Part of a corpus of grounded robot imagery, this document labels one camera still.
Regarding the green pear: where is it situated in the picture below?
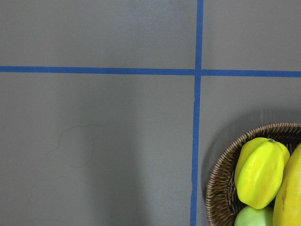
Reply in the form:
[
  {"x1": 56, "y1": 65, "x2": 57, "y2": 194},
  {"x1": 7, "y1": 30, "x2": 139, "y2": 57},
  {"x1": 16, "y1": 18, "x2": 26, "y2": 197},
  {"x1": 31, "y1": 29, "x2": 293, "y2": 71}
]
[{"x1": 234, "y1": 206, "x2": 273, "y2": 226}]

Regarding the brown wicker basket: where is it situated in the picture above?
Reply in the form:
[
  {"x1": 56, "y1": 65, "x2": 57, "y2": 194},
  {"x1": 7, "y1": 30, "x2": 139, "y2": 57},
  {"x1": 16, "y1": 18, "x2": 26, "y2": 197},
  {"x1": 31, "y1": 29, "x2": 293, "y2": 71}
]
[{"x1": 205, "y1": 122, "x2": 301, "y2": 226}]

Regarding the large yellow banana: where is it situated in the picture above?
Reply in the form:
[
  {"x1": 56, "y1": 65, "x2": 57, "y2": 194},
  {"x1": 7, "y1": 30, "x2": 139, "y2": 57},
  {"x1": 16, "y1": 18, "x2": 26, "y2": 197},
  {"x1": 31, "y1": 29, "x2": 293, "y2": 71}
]
[{"x1": 273, "y1": 145, "x2": 301, "y2": 226}]

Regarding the yellow starfruit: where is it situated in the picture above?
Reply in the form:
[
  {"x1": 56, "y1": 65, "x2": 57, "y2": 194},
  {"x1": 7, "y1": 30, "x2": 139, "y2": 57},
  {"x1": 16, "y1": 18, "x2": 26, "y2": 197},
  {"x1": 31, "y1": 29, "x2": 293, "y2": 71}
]
[{"x1": 234, "y1": 137, "x2": 290, "y2": 209}]

